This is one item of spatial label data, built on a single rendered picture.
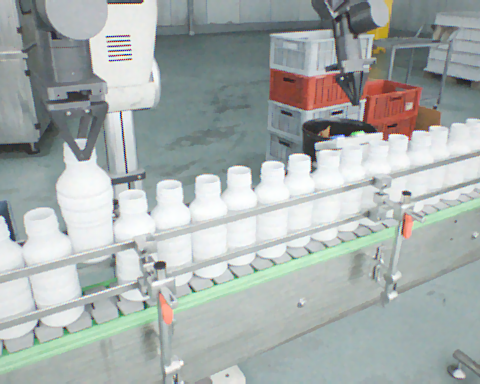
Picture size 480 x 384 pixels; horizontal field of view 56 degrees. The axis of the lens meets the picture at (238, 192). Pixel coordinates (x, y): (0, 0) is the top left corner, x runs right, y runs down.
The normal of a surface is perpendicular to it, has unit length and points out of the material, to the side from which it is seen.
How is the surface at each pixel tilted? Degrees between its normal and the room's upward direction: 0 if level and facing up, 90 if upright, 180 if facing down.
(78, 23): 90
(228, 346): 90
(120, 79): 90
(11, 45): 90
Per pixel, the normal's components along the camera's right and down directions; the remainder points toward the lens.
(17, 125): 0.21, 0.40
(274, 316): 0.50, 0.37
